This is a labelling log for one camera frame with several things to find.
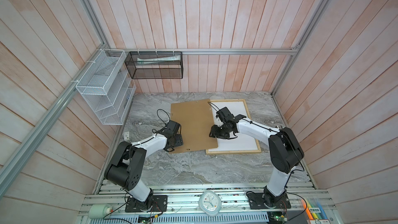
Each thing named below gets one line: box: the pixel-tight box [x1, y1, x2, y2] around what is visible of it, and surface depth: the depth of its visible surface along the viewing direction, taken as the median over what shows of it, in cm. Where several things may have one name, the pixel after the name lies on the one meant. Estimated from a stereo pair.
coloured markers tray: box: [301, 198, 331, 224], surface depth 71 cm
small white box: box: [123, 131, 131, 141], surface depth 98 cm
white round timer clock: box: [198, 190, 222, 217], surface depth 73 cm
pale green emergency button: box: [88, 204, 113, 219], surface depth 66 cm
